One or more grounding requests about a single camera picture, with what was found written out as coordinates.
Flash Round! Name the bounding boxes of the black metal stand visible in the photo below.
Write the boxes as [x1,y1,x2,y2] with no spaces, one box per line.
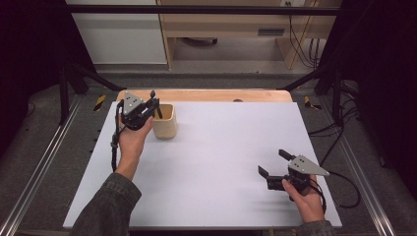
[278,64,346,128]
[58,61,128,126]

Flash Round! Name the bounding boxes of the light wooden desk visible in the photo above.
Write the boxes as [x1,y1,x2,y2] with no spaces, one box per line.
[156,0,342,71]

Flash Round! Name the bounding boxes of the black makeup brush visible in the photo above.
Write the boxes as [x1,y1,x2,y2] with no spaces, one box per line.
[149,89,164,120]

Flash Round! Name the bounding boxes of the aluminium floor rail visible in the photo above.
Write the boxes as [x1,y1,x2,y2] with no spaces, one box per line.
[319,94,398,236]
[0,94,84,236]

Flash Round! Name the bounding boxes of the black curtain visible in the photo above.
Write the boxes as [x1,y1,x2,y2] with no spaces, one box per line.
[0,0,96,160]
[318,0,417,200]

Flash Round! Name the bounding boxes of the black horizontal frame bar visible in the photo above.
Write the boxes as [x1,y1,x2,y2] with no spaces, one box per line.
[64,4,341,17]

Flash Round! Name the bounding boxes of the beige wooden cup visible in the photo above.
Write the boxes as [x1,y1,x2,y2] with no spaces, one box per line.
[151,103,179,141]

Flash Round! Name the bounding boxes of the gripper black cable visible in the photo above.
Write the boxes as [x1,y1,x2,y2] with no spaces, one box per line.
[110,99,125,173]
[309,170,362,215]

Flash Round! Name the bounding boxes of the wooden table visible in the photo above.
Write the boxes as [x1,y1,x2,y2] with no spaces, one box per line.
[116,88,294,103]

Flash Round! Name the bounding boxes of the black floor cables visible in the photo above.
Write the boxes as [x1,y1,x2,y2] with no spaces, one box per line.
[307,81,361,166]

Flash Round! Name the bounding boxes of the person's right hand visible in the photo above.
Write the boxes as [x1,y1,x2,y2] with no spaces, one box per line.
[281,174,326,225]

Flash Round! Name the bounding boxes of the hanging black cables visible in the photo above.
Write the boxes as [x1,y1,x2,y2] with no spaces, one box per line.
[284,1,322,71]

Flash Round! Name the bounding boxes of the yellow black tape marker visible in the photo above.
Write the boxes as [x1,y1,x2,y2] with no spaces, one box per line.
[303,95,323,111]
[92,93,108,113]

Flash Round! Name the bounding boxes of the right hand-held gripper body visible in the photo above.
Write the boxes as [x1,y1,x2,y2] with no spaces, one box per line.
[267,154,330,195]

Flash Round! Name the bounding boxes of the person's left hand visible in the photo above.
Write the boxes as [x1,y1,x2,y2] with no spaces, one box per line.
[114,114,154,173]

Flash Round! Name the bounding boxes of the white table board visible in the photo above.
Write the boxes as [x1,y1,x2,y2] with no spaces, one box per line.
[62,100,343,230]

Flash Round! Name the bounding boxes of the white cabinet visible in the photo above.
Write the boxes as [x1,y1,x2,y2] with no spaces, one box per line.
[64,0,168,65]

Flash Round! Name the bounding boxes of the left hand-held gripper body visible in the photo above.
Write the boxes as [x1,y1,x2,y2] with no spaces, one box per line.
[120,91,155,132]

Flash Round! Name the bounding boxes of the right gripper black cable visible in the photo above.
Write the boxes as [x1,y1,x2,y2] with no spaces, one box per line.
[309,170,362,215]

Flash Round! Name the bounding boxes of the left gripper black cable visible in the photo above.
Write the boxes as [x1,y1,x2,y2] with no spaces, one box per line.
[110,99,125,173]

